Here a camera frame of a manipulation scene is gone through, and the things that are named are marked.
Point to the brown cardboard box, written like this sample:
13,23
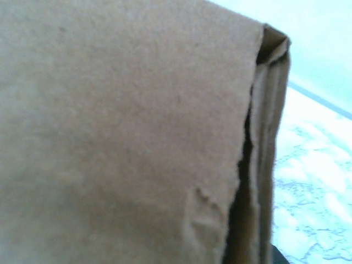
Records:
123,123

